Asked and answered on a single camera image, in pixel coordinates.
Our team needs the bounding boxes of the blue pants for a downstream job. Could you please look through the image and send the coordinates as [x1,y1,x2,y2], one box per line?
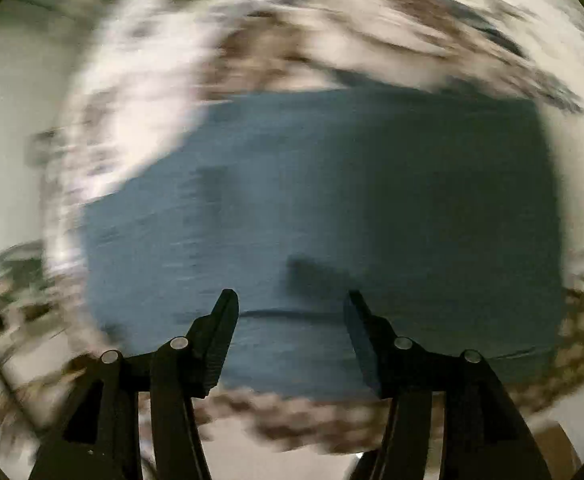
[80,85,565,403]

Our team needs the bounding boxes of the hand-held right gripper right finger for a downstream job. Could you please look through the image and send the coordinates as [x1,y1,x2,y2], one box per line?
[344,290,554,480]

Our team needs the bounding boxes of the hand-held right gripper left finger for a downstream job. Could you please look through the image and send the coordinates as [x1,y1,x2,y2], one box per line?
[28,288,239,480]

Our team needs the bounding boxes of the white brown patterned blanket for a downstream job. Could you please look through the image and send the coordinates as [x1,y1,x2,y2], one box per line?
[0,0,584,480]

